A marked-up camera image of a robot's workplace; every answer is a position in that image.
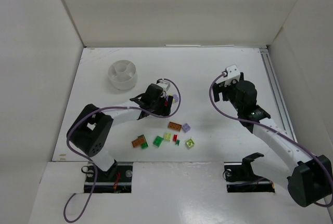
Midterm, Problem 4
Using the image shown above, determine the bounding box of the lime transparent lego brick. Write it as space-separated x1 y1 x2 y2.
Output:
185 138 195 149

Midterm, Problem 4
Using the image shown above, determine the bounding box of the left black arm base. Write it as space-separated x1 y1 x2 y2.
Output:
81 163 133 194

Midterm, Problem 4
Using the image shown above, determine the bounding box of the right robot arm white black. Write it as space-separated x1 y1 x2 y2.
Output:
209 71 332 208

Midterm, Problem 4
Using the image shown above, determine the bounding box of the light purple lego brick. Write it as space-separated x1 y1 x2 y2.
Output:
182 123 191 133

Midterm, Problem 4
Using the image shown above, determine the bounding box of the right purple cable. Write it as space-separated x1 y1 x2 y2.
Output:
209 72 333 207

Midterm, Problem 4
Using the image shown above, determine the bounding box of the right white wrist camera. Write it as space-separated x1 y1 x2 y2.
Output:
224 64 241 87

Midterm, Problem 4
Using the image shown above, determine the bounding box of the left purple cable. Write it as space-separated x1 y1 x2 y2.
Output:
63 78 182 222

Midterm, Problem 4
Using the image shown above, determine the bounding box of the green lego brick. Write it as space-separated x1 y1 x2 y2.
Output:
153 136 163 148

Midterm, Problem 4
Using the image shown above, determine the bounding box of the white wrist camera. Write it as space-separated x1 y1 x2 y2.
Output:
156 79 171 92
224 64 241 87

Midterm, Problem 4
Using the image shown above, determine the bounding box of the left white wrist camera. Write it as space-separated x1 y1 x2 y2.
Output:
156 79 171 92

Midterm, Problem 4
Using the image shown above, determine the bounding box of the white round divided container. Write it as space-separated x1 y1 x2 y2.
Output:
108 60 138 90

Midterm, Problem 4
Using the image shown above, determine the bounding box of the purple cable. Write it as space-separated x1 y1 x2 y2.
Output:
209 72 333 207
63 78 182 222

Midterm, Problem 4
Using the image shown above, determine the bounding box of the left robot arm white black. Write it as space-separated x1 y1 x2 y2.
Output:
66 80 172 178

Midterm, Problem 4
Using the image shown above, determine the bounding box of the orange lego brick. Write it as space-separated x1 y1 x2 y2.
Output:
132 136 146 148
168 122 182 131

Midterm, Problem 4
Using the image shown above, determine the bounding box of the orange lego brick left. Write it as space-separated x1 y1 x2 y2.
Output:
132 136 146 148

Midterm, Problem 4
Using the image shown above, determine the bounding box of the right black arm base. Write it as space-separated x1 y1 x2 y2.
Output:
222 152 275 193

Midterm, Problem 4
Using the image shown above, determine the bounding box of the pale yellow lego brick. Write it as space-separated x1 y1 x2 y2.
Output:
163 133 172 141

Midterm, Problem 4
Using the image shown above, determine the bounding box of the purple and yellow lego stack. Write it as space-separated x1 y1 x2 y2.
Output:
168 94 180 104

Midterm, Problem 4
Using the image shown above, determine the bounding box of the aluminium rail right edge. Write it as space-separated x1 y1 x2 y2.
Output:
259 48 297 141

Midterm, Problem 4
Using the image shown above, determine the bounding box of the orange lego brick right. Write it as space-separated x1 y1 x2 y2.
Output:
168 122 182 131

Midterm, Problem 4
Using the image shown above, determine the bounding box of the green lego under orange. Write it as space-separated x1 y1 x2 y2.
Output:
138 135 148 149

